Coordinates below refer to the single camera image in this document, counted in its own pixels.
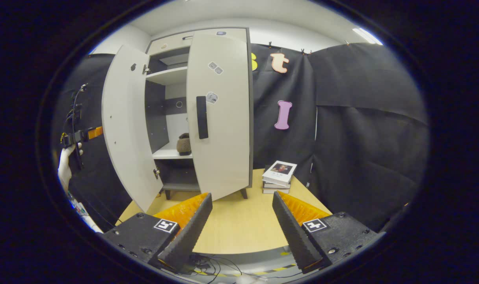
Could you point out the white shoe cabinet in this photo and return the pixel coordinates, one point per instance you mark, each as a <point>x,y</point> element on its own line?
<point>160,114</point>

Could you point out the white photo cover book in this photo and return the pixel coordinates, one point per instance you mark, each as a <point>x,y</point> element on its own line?
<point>278,171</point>

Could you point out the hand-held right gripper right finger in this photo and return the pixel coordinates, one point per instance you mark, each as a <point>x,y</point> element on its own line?
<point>296,236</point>

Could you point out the thin white book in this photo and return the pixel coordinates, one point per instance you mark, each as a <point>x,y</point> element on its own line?
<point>276,186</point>
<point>274,191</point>

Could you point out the white shoe cabinet door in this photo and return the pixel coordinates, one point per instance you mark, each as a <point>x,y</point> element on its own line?
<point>227,130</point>
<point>125,130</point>

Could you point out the computer monitor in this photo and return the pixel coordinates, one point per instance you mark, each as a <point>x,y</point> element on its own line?
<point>79,209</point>

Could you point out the black backdrop cloth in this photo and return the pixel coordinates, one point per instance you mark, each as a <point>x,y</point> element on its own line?
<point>361,138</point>

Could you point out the ceiling light panel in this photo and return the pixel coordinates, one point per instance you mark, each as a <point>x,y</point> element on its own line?
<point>366,35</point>

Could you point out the yellow black floor tape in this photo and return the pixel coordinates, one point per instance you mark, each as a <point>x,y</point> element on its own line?
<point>278,269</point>

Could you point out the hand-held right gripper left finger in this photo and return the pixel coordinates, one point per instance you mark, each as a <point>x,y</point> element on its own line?
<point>188,236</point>

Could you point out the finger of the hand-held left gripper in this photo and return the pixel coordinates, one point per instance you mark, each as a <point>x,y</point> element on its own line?
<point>95,132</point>

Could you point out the brown fluffy shoe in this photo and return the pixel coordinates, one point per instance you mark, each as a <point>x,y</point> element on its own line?
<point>183,145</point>

